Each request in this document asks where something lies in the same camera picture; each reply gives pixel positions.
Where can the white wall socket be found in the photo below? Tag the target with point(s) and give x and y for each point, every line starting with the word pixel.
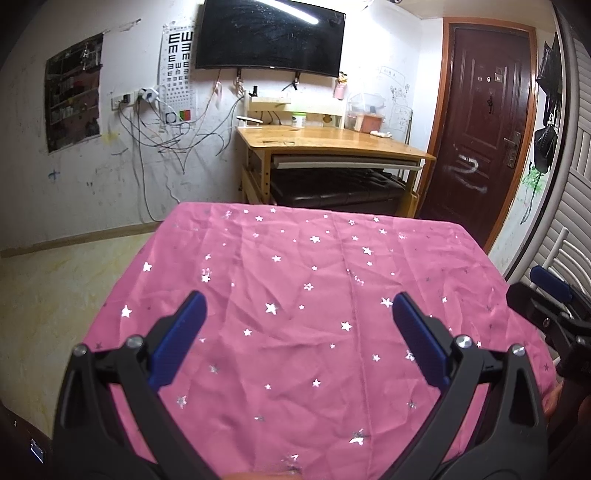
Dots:
pixel 122 100

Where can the clear plastic container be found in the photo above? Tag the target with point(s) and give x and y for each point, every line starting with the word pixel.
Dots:
pixel 367 115

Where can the dark wall niche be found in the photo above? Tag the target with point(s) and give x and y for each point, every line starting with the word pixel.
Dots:
pixel 74 101

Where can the person's right hand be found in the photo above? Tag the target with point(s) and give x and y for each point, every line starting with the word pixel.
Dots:
pixel 551 401

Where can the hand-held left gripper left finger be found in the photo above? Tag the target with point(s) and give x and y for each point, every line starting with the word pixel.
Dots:
pixel 178 341

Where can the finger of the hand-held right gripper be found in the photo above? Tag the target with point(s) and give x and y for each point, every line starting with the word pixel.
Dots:
pixel 551 282
pixel 531 304

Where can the white cloth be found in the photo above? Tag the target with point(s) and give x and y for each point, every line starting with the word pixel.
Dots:
pixel 382 134

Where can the white plug adapter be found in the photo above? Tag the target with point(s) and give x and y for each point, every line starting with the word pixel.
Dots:
pixel 149 94

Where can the black hanging bag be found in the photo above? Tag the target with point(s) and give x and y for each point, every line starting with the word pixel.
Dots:
pixel 545 147
pixel 548 69

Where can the eye chart poster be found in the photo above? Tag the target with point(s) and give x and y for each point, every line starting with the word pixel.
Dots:
pixel 178 69

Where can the dark brown door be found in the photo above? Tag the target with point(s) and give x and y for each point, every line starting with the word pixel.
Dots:
pixel 475 115

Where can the wooden desk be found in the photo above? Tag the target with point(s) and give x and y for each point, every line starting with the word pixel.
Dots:
pixel 323 138

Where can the wooden desktop shelf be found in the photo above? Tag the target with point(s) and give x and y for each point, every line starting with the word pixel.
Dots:
pixel 318 110

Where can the pink star tablecloth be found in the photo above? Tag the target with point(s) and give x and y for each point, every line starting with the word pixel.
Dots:
pixel 295 286

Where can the silver desk item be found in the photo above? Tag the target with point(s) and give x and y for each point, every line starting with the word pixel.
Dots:
pixel 249 120

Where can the white jar green lid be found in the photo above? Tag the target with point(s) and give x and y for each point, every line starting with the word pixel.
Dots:
pixel 298 121

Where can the white louvered shutter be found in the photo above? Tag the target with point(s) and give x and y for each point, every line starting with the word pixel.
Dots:
pixel 577 194

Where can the black wall television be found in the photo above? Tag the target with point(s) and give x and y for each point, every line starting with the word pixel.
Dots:
pixel 272 37

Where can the pink wall figure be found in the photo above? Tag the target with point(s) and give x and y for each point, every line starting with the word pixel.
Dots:
pixel 340 86

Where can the smartphone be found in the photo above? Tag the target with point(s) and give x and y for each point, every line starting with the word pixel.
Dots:
pixel 38 450

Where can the person's left hand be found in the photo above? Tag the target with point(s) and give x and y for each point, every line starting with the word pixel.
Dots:
pixel 249 476

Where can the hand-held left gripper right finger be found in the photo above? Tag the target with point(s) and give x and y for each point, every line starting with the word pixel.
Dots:
pixel 422 341

